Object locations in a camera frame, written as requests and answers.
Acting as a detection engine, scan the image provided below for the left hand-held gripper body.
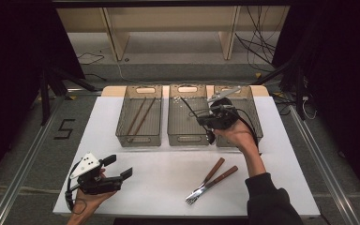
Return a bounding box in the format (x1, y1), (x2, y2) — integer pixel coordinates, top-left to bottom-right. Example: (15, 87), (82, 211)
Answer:
(69, 152), (124, 195)

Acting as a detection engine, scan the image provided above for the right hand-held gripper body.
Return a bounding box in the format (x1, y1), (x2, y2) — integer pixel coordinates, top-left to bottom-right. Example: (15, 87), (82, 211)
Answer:
(206, 86), (242, 130)

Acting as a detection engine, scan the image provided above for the metal spoon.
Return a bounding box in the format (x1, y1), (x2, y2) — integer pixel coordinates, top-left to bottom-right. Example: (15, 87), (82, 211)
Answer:
(180, 97), (217, 145)

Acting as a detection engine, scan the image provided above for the smoky clear plastic bin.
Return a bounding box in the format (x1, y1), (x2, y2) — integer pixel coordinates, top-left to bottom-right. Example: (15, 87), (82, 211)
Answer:
(167, 83), (213, 147)
(115, 84), (163, 148)
(213, 84), (264, 149)

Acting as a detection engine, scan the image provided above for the wooden-handled metal fork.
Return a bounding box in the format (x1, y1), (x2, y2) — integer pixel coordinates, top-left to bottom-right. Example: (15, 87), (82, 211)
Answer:
(186, 157), (226, 206)

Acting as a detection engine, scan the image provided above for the wooden-handled metal knife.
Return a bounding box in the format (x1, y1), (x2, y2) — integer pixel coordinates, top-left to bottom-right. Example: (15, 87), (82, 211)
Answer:
(186, 165), (239, 201)

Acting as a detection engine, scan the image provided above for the person's left hand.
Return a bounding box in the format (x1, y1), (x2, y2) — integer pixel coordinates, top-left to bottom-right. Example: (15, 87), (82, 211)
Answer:
(74, 168), (118, 218)

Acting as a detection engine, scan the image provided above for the person's right hand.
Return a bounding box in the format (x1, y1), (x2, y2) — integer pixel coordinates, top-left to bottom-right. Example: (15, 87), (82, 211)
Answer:
(214, 120), (260, 155)

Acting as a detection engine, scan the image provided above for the white table sheet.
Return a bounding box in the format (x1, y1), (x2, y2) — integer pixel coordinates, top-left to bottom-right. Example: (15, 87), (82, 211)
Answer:
(52, 95), (322, 218)

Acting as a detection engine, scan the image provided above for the black metal stand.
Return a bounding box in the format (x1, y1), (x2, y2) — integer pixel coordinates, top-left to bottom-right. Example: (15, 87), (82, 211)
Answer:
(251, 59), (308, 121)
(38, 67), (98, 126)

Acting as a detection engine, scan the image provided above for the beige wooden furniture leg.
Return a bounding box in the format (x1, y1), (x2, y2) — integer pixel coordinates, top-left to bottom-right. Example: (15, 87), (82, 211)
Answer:
(218, 6), (242, 61)
(101, 7), (130, 63)

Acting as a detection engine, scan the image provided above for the black curtain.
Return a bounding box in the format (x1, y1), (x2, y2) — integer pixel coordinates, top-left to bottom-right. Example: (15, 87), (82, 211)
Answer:
(0, 0), (85, 188)
(273, 0), (360, 201)

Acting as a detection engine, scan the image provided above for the right hand-held gripper cable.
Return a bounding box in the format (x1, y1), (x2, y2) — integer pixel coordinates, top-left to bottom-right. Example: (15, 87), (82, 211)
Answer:
(229, 107), (263, 157)

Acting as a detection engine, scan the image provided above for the hand-held gripper cable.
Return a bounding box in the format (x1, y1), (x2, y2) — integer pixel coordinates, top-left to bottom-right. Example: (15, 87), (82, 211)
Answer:
(229, 107), (263, 157)
(64, 160), (87, 216)

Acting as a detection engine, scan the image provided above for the left hand-held gripper cable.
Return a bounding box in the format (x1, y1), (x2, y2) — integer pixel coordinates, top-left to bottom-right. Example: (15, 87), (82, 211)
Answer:
(64, 160), (87, 216)

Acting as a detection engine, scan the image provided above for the aluminium floor rail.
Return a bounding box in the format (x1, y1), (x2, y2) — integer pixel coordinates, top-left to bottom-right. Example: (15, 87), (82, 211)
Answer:
(289, 104), (360, 225)
(0, 93), (67, 225)

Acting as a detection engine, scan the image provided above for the white cable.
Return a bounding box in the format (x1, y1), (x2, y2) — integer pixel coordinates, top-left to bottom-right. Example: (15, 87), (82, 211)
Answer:
(301, 95), (318, 121)

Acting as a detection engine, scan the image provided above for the black cable tangle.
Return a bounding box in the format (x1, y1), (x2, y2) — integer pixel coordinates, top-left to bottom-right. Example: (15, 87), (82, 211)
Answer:
(234, 5), (284, 73)

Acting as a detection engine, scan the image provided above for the black floor cable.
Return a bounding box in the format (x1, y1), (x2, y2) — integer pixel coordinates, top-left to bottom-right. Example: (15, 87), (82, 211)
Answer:
(76, 51), (107, 83)

